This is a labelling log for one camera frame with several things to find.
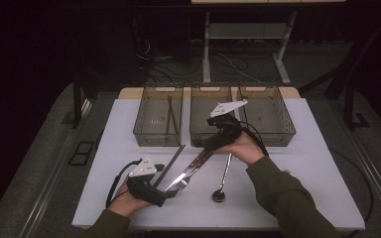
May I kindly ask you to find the tangle of black floor cables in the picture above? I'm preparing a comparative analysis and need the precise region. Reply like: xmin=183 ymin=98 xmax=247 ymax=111
xmin=133 ymin=36 xmax=249 ymax=85

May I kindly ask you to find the person's left hand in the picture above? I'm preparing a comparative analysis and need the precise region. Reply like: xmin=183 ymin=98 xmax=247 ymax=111
xmin=107 ymin=179 xmax=153 ymax=218

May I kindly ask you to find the wooden-handled steel knife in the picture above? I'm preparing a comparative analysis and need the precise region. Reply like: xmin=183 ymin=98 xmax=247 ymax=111
xmin=164 ymin=148 xmax=212 ymax=192

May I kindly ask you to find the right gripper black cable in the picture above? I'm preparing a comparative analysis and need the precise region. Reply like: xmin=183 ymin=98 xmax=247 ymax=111
xmin=239 ymin=120 xmax=270 ymax=157

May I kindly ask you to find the aluminium floor rail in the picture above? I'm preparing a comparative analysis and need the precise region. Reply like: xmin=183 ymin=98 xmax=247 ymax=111
xmin=19 ymin=98 xmax=93 ymax=238
xmin=338 ymin=127 xmax=381 ymax=229

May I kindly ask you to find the thin black floor cable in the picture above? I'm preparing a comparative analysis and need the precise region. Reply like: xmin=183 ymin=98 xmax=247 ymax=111
xmin=329 ymin=148 xmax=375 ymax=237

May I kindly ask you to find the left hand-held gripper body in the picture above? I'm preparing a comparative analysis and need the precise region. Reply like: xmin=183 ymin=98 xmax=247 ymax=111
xmin=126 ymin=156 xmax=168 ymax=208

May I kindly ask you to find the white metal-framed desk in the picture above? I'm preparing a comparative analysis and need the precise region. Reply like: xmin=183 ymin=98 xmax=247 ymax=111
xmin=190 ymin=0 xmax=347 ymax=86

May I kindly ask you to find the long steel spoon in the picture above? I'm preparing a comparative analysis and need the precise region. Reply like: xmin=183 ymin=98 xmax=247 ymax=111
xmin=211 ymin=153 xmax=233 ymax=203

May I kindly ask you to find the black metal stand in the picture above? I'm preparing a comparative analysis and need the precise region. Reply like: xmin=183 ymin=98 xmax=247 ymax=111
xmin=325 ymin=13 xmax=381 ymax=132
xmin=71 ymin=73 xmax=84 ymax=130

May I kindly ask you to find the person's right hand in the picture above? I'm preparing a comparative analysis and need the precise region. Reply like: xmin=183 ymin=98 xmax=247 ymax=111
xmin=216 ymin=131 xmax=266 ymax=167

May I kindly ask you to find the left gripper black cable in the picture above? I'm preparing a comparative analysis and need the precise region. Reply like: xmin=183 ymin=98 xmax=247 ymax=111
xmin=104 ymin=159 xmax=144 ymax=210

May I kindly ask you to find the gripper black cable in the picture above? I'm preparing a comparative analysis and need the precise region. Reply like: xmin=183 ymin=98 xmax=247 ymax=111
xmin=239 ymin=120 xmax=270 ymax=157
xmin=104 ymin=159 xmax=144 ymax=210

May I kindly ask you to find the brown wooden chopstick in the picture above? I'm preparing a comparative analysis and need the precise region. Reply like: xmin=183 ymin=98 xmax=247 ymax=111
xmin=166 ymin=94 xmax=173 ymax=136
xmin=168 ymin=94 xmax=181 ymax=134

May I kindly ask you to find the white floor cable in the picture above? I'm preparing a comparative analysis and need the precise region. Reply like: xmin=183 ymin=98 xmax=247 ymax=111
xmin=217 ymin=53 xmax=264 ymax=84

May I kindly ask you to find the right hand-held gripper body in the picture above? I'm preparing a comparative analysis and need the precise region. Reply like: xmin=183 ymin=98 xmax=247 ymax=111
xmin=208 ymin=98 xmax=248 ymax=147

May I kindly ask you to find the smoky plastic bin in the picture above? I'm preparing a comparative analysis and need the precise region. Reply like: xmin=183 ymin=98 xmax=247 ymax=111
xmin=237 ymin=83 xmax=297 ymax=148
xmin=189 ymin=83 xmax=238 ymax=148
xmin=132 ymin=84 xmax=185 ymax=148

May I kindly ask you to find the black floor outlet frame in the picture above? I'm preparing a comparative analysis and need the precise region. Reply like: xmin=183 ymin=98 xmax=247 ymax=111
xmin=67 ymin=141 xmax=96 ymax=167

